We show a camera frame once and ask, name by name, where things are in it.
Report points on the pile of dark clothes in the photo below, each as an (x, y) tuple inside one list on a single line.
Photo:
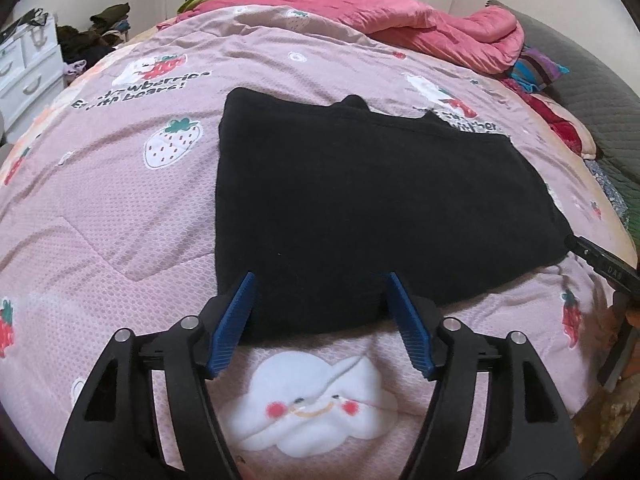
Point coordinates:
[(80, 42)]

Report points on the red cloth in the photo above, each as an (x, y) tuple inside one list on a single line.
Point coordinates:
[(560, 120)]

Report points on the pink quilt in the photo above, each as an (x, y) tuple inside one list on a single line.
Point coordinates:
[(440, 25)]

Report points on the striped purple and teal cloth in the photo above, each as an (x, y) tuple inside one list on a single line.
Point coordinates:
[(540, 67)]

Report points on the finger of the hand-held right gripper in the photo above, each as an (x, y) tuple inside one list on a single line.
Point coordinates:
[(607, 265)]

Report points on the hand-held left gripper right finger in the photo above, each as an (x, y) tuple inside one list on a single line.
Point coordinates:
[(410, 325)]

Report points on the small purple cloth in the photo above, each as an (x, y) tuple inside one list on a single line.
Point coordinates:
[(75, 67)]

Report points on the grey quilted mattress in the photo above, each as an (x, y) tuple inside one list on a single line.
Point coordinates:
[(595, 95)]

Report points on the blue speckled cloth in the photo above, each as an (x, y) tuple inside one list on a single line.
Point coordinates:
[(617, 195)]

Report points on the black sweater with orange cuffs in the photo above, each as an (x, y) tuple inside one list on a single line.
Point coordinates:
[(350, 200)]

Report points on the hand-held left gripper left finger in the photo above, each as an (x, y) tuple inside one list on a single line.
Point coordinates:
[(232, 325)]

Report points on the white drawer cabinet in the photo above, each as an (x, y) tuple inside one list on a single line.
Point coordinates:
[(25, 75)]

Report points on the pink strawberry printed blanket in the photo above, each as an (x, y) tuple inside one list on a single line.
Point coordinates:
[(125, 235)]

